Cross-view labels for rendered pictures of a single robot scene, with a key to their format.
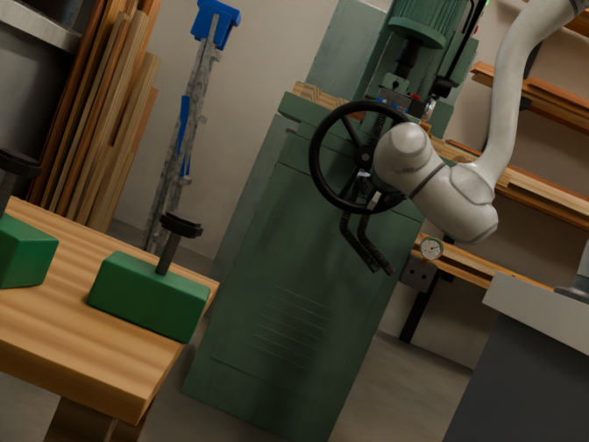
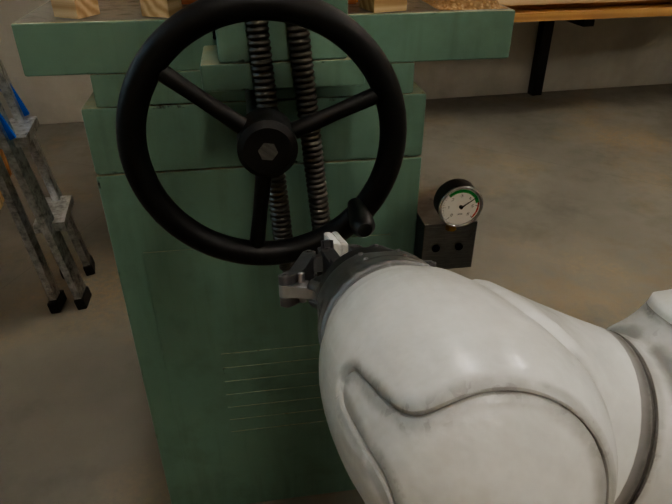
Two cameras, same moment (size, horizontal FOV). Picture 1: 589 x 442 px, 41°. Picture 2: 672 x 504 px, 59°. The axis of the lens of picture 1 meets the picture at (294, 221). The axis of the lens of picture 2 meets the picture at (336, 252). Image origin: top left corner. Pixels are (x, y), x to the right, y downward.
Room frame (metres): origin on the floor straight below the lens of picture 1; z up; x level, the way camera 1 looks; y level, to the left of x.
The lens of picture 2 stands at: (1.45, -0.06, 1.03)
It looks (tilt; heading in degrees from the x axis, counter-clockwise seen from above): 32 degrees down; 349
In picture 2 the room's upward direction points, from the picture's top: straight up
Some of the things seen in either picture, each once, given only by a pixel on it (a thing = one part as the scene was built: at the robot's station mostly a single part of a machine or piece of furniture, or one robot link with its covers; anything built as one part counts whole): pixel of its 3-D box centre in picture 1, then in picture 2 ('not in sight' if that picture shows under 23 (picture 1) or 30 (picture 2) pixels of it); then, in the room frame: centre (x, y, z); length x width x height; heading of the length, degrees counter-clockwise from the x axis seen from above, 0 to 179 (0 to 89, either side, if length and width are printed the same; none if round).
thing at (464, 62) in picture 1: (457, 60); not in sight; (2.57, -0.28, 1.23); 0.09 x 0.08 x 0.15; 178
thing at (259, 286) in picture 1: (303, 294); (267, 271); (2.48, -0.12, 0.36); 0.58 x 0.45 x 0.71; 178
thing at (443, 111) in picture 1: (433, 119); not in sight; (2.54, -0.28, 1.02); 0.09 x 0.07 x 0.12; 88
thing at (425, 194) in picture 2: (417, 272); (438, 227); (2.21, -0.37, 0.58); 0.12 x 0.08 x 0.08; 178
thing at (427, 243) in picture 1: (429, 251); (456, 207); (2.14, -0.37, 0.65); 0.06 x 0.04 x 0.08; 88
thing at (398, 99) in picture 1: (400, 103); not in sight; (2.16, -0.14, 0.99); 0.13 x 0.11 x 0.06; 88
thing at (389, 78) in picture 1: (392, 93); not in sight; (2.38, -0.12, 1.03); 0.14 x 0.07 x 0.09; 178
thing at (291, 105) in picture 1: (380, 143); (275, 32); (2.25, -0.14, 0.87); 0.61 x 0.30 x 0.06; 88
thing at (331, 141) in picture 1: (364, 156); (256, 63); (2.30, -0.11, 0.82); 0.40 x 0.21 x 0.04; 88
